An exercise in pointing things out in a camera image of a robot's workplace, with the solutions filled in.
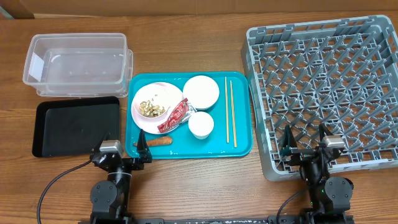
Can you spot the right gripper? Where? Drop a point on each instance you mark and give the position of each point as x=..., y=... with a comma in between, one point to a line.
x=289, y=149

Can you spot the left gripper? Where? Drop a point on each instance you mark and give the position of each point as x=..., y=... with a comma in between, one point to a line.
x=137, y=164

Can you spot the pink plate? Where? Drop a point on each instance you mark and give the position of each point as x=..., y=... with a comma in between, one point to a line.
x=149, y=125

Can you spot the red foil snack wrapper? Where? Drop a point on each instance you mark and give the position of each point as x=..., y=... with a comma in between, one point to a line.
x=180, y=114

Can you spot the small white cup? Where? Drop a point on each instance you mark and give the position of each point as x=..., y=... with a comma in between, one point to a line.
x=201, y=124

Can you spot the large white bowl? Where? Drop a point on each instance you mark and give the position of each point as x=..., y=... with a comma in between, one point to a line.
x=201, y=91

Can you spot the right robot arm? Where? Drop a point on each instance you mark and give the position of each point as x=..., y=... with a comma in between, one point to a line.
x=329, y=196

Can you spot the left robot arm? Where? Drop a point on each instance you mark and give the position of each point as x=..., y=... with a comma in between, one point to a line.
x=110, y=197

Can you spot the grey dishwasher rack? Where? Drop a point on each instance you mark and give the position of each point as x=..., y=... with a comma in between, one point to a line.
x=341, y=73

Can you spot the orange carrot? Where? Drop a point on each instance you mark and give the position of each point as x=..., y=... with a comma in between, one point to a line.
x=162, y=141

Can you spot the peanut shells pile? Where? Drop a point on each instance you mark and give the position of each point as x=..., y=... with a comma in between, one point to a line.
x=150, y=110

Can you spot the black plastic tray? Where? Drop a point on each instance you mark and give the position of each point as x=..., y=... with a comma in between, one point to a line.
x=74, y=127

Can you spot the teal plastic serving tray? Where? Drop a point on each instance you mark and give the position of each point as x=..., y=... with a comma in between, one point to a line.
x=185, y=145

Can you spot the clear plastic bin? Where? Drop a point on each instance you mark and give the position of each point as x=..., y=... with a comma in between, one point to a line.
x=79, y=65

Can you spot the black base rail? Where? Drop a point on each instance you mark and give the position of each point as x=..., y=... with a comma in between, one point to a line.
x=214, y=221

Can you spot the cardboard box wall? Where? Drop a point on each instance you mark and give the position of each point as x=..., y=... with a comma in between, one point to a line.
x=26, y=9

